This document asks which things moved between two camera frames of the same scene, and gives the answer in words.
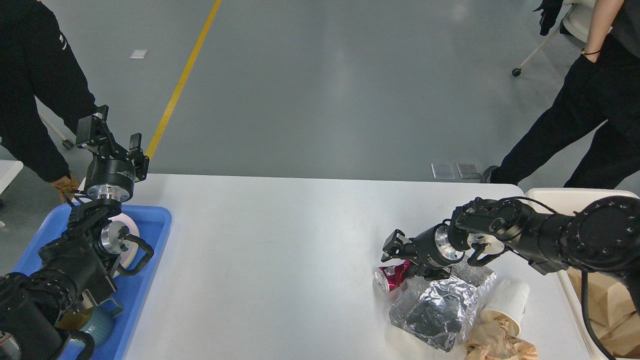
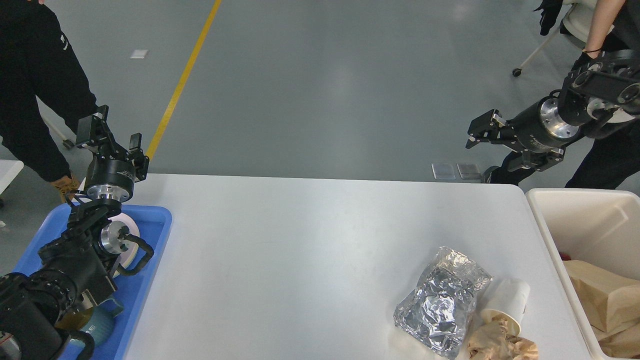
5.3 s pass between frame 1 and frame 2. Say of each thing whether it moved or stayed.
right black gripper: moved
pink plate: stayed
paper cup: stayed
